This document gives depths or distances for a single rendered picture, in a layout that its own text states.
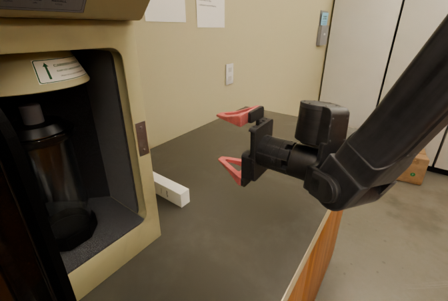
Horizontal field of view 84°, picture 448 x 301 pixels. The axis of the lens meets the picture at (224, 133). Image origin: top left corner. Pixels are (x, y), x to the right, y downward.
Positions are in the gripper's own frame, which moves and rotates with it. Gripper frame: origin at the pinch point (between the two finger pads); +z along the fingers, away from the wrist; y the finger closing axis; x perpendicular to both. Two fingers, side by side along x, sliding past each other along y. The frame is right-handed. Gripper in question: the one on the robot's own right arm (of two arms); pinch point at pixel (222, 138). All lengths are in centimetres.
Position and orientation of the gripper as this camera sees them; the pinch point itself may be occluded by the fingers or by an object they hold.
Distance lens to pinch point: 49.0
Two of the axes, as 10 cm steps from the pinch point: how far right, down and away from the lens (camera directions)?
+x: -5.9, 3.4, -7.3
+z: -8.1, -2.3, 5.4
